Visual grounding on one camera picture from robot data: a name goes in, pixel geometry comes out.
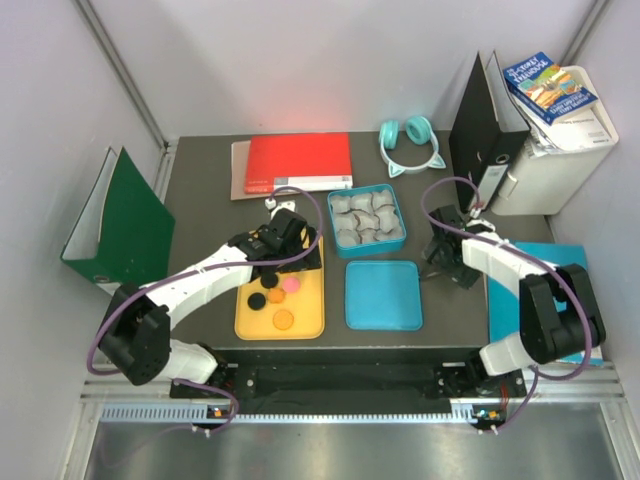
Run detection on black cookie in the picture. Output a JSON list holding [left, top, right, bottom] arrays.
[[260, 272, 279, 290], [247, 292, 267, 311]]

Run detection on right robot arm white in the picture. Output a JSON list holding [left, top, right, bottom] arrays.
[[423, 205, 606, 396]]

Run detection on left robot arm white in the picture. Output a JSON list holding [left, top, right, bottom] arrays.
[[94, 208, 321, 397]]

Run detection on pink cookie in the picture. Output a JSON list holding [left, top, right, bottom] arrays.
[[282, 277, 301, 294]]

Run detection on teal tin lid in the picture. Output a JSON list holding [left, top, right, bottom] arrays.
[[344, 260, 424, 332]]

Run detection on yellow plastic tray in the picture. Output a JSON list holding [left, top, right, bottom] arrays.
[[234, 267, 325, 341]]

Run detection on teal cookie tin box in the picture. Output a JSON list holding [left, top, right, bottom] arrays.
[[327, 184, 407, 259]]

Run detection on blue folder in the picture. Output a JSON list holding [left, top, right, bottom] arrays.
[[487, 242, 588, 342]]

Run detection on round orange biscuit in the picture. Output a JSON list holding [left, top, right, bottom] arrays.
[[272, 309, 294, 331]]

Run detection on brown notebook under red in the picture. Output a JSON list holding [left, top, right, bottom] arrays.
[[230, 140, 268, 201]]

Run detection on white storage bin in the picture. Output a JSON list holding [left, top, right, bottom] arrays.
[[491, 66, 619, 215]]

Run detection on teal cat ear headphones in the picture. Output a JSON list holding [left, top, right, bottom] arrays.
[[378, 115, 446, 178]]

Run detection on white papers in bin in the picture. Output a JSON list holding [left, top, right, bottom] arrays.
[[516, 100, 614, 157]]

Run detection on blue paperback book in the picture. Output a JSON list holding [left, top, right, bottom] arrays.
[[502, 52, 599, 126]]

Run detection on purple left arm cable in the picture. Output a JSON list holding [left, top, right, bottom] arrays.
[[85, 185, 326, 436]]

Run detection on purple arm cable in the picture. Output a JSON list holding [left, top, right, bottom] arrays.
[[419, 177, 596, 436], [85, 185, 326, 436]]

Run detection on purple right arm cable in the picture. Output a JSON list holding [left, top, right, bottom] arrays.
[[419, 177, 596, 436]]

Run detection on black ring binder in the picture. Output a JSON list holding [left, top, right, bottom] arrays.
[[449, 53, 530, 213]]

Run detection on grey slotted cable duct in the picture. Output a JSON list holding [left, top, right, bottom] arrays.
[[100, 403, 478, 424]]

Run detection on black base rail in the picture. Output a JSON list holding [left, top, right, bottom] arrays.
[[169, 348, 526, 401]]

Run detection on green ring binder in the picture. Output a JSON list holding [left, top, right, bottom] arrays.
[[60, 148, 175, 295]]

